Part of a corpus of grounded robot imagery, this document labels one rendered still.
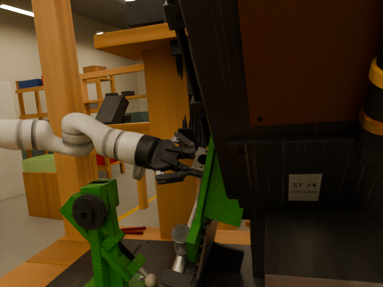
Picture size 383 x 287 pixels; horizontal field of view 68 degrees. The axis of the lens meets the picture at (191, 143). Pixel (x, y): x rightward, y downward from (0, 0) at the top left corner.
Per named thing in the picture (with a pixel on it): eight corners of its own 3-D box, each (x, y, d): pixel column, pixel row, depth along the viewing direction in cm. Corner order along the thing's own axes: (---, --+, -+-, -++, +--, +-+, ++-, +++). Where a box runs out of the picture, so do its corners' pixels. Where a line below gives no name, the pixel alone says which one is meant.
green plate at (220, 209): (232, 255, 51) (259, 142, 47) (189, 242, 53) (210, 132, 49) (238, 227, 62) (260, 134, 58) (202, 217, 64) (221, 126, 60)
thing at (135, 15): (177, 18, 77) (175, -9, 76) (127, 26, 81) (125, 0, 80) (184, 24, 84) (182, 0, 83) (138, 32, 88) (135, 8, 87)
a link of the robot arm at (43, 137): (93, 147, 75) (35, 148, 71) (93, 116, 72) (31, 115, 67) (93, 160, 69) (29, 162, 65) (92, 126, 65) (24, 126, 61)
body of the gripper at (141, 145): (127, 156, 60) (168, 166, 58) (143, 125, 64) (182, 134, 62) (135, 173, 66) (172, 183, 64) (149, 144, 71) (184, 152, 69)
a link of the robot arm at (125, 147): (154, 152, 74) (133, 147, 75) (146, 125, 64) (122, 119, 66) (140, 182, 69) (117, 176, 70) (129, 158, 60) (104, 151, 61)
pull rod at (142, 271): (159, 282, 64) (157, 259, 63) (155, 290, 61) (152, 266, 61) (137, 281, 66) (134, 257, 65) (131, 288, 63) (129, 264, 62)
